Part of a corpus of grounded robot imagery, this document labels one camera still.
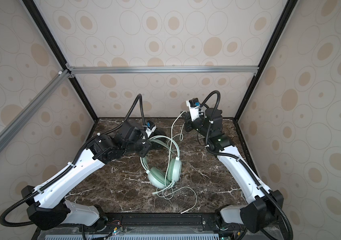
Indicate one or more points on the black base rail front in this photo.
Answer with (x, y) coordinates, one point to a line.
(161, 226)

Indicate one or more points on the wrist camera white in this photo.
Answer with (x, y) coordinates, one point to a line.
(194, 108)
(150, 128)

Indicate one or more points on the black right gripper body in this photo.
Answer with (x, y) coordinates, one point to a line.
(197, 125)

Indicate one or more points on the black corner frame post right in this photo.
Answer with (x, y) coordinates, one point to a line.
(280, 26)

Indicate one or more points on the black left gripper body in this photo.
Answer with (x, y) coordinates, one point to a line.
(142, 146)

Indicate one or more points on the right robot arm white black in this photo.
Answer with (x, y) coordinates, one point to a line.
(264, 206)

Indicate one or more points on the aluminium rail left diagonal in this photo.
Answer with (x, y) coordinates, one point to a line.
(27, 113)

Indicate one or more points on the black blue gaming headphones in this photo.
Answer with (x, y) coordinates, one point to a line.
(159, 143)

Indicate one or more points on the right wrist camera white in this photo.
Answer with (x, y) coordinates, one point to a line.
(194, 108)

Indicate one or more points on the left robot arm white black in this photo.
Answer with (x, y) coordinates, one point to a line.
(49, 209)

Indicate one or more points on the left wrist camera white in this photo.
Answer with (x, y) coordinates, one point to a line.
(150, 128)

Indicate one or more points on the aluminium rail back horizontal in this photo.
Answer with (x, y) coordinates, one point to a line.
(164, 70)

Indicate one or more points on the black corner frame post left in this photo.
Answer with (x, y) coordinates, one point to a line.
(36, 16)

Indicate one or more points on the mint green headphones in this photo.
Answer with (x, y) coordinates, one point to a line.
(166, 177)

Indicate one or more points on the black corner frame post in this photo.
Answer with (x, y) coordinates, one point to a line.
(280, 26)
(36, 16)

